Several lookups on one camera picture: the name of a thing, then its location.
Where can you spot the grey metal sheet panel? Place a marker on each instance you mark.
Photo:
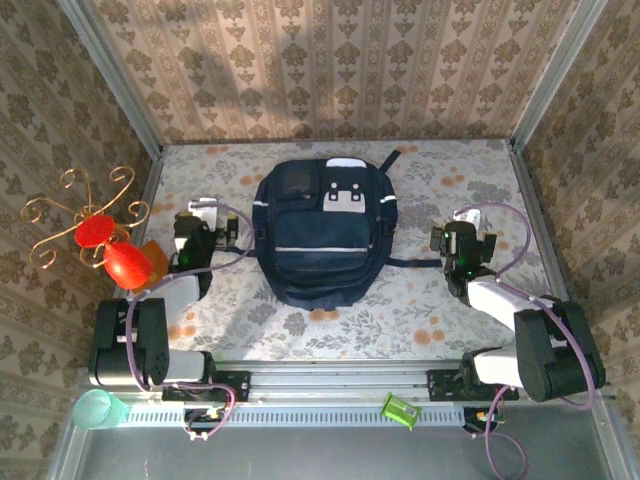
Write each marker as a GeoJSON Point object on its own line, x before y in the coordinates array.
{"type": "Point", "coordinates": [300, 455]}

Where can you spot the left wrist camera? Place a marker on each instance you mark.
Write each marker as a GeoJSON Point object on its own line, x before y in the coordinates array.
{"type": "Point", "coordinates": [205, 210]}

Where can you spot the aluminium front rail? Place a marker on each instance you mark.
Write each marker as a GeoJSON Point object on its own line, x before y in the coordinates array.
{"type": "Point", "coordinates": [325, 380]}

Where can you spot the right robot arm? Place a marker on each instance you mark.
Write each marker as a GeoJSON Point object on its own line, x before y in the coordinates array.
{"type": "Point", "coordinates": [550, 355]}

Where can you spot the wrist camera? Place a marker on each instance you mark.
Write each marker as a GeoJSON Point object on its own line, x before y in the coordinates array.
{"type": "Point", "coordinates": [469, 216]}
{"type": "Point", "coordinates": [205, 210]}

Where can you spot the navy blue backpack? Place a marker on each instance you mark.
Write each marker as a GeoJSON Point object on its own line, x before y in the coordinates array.
{"type": "Point", "coordinates": [320, 235]}

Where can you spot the aluminium side rail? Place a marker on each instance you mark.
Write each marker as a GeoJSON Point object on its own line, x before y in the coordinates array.
{"type": "Point", "coordinates": [150, 180]}
{"type": "Point", "coordinates": [532, 200]}

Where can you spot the floral print tablecloth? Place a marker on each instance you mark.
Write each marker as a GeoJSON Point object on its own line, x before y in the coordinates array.
{"type": "Point", "coordinates": [350, 345]}

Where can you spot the teal plastic cup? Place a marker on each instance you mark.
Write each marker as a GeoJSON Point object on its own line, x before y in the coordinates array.
{"type": "Point", "coordinates": [92, 410]}

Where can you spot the aluminium frame post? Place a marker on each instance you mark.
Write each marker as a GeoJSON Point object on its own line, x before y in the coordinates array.
{"type": "Point", "coordinates": [557, 70]}
{"type": "Point", "coordinates": [120, 85]}

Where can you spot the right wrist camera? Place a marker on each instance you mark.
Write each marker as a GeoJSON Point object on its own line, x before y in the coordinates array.
{"type": "Point", "coordinates": [469, 216]}

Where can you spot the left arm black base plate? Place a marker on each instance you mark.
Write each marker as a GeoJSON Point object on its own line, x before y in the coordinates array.
{"type": "Point", "coordinates": [240, 385]}

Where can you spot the green pencil sharpener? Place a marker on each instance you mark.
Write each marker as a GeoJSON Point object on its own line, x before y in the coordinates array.
{"type": "Point", "coordinates": [400, 410]}

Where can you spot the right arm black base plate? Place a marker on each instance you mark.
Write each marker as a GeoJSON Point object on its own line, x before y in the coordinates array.
{"type": "Point", "coordinates": [440, 385]}

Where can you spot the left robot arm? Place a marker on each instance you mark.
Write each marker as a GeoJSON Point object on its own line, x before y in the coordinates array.
{"type": "Point", "coordinates": [125, 350]}

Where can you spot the red egg-shaped vase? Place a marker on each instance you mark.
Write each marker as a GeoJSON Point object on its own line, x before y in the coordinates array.
{"type": "Point", "coordinates": [127, 267]}

